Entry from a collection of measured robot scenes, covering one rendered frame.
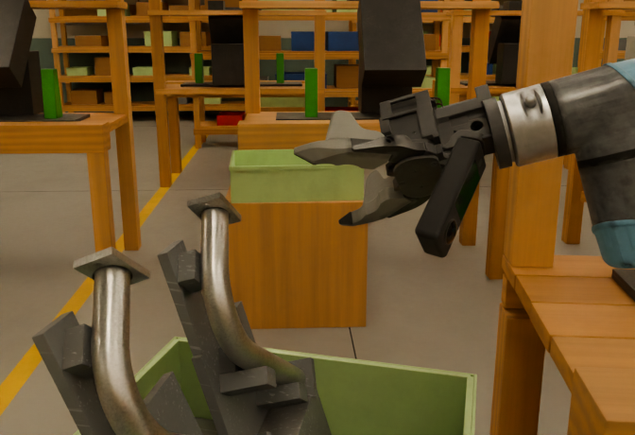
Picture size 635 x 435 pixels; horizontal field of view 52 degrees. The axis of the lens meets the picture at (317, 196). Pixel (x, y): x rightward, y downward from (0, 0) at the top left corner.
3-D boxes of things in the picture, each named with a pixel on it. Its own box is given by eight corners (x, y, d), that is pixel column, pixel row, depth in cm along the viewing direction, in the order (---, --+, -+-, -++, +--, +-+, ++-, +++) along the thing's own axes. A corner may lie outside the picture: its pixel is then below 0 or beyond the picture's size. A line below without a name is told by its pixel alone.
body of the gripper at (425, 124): (388, 144, 74) (496, 115, 71) (400, 208, 69) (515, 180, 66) (371, 102, 68) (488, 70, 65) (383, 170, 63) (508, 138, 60)
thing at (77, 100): (255, 121, 1012) (251, -30, 957) (58, 122, 999) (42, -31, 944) (256, 116, 1065) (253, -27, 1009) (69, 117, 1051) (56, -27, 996)
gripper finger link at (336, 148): (291, 115, 66) (375, 127, 68) (294, 163, 63) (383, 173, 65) (299, 95, 63) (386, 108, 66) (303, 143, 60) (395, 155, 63)
